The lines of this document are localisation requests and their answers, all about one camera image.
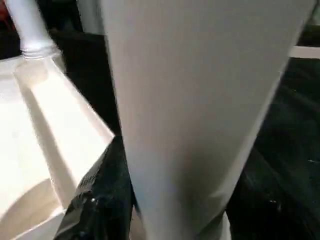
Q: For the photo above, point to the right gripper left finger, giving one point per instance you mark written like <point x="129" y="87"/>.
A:
<point x="102" y="200"/>

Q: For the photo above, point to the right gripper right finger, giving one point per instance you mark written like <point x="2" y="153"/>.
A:
<point x="275" y="205"/>

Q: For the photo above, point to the black work mat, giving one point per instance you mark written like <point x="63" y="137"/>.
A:
<point x="295" y="110"/>

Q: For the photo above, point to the white plastic table leg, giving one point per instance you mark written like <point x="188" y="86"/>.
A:
<point x="200" y="110"/>
<point x="31" y="30"/>

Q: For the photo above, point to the white plastic table top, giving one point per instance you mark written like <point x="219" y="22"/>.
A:
<point x="45" y="140"/>

